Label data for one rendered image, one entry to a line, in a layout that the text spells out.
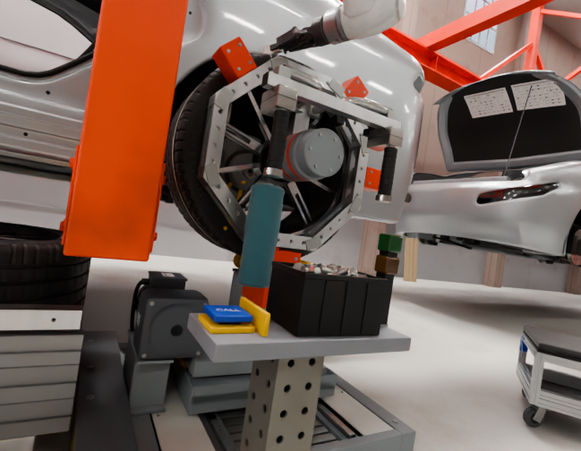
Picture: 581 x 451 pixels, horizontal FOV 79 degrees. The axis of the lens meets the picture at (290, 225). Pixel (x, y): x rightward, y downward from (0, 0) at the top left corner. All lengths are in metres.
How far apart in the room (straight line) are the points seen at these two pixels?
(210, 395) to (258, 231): 0.50
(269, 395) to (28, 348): 0.52
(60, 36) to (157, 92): 4.60
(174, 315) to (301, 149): 0.56
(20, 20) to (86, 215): 4.78
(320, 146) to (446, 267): 7.44
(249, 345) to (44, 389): 0.53
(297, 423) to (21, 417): 0.58
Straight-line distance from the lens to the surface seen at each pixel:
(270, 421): 0.72
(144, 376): 1.13
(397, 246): 0.83
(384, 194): 0.98
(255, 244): 0.88
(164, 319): 1.03
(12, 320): 0.94
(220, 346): 0.58
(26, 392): 0.99
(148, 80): 0.85
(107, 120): 0.83
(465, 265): 8.77
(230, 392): 1.14
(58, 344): 0.95
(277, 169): 0.78
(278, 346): 0.62
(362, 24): 1.06
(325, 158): 0.95
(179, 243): 5.16
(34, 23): 5.49
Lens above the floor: 0.64
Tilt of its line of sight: level
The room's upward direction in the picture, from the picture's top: 9 degrees clockwise
